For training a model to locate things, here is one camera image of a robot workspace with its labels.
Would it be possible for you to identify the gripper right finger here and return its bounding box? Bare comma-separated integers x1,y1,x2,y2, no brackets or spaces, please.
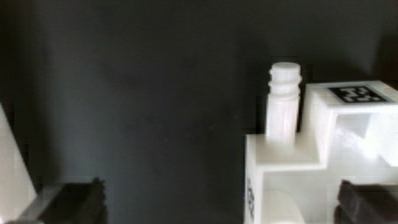
335,180,398,224

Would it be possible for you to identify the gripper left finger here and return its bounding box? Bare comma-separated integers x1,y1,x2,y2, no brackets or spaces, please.
11,177,111,224

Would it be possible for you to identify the white chair seat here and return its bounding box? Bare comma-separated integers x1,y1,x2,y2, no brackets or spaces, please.
244,62,398,224

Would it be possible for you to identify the white front fence rail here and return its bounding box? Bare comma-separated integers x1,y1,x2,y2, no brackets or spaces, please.
0,105,36,224

